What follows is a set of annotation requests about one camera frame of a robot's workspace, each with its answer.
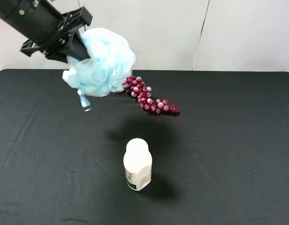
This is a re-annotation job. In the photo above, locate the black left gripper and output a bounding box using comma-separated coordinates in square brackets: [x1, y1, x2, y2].
[20, 7, 92, 63]

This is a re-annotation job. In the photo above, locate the blue white bath loofah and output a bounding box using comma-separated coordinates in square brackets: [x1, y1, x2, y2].
[62, 28, 136, 111]

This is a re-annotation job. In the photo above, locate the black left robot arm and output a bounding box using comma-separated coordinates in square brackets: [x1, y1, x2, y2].
[0, 0, 92, 63]

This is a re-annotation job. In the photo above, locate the red artificial grape bunch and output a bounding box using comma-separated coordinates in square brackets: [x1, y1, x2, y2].
[123, 75, 180, 116]

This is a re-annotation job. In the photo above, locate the white plastic milk bottle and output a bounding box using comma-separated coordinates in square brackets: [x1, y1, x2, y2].
[123, 138, 152, 191]

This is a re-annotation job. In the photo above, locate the black tablecloth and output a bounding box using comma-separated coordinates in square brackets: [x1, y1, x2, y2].
[0, 69, 289, 225]

